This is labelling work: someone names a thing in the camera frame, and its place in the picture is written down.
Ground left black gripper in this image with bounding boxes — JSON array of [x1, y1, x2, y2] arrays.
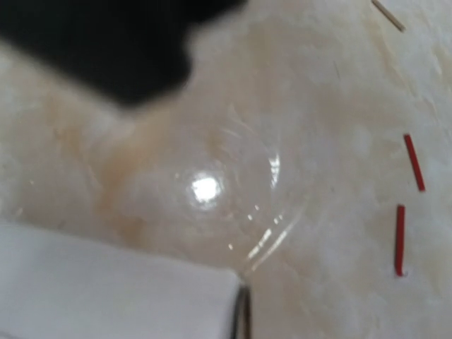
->
[[1, 1, 244, 105]]

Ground white paper box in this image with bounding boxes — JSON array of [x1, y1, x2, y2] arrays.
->
[[1, 222, 252, 338]]

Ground straight red tape strip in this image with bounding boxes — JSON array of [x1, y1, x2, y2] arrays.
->
[[403, 133, 425, 192]]

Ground bent red tape strip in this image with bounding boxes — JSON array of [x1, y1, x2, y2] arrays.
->
[[393, 204, 406, 278]]

